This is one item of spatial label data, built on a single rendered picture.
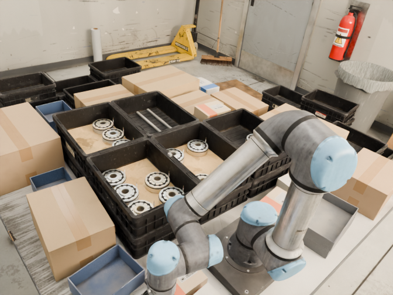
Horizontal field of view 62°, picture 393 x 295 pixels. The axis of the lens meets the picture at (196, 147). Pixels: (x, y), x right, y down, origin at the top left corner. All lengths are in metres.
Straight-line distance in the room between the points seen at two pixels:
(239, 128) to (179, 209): 1.00
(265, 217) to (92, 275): 0.63
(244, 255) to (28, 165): 0.99
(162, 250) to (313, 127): 0.45
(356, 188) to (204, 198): 0.95
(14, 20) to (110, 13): 1.19
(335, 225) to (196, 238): 0.80
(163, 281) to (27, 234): 0.75
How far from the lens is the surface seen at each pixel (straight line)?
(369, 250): 2.65
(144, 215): 1.13
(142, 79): 2.14
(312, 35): 4.37
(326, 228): 1.50
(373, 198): 1.68
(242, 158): 0.87
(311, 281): 1.38
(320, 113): 2.94
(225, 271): 1.25
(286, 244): 1.01
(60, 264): 1.24
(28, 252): 1.40
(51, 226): 1.24
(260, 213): 1.13
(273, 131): 0.85
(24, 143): 1.59
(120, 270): 1.28
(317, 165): 0.77
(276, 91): 3.42
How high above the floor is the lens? 1.75
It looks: 34 degrees down
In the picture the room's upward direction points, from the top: 6 degrees clockwise
